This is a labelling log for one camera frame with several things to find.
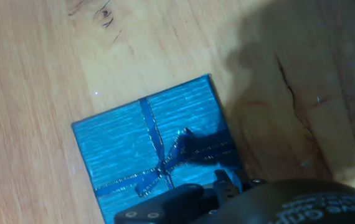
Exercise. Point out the dark blue ribboned box lid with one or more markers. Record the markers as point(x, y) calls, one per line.
point(118, 143)

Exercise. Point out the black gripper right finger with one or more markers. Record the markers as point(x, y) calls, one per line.
point(225, 186)

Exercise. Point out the glossy wooden board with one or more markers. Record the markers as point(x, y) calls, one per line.
point(40, 77)

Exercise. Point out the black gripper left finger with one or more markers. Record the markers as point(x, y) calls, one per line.
point(165, 205)

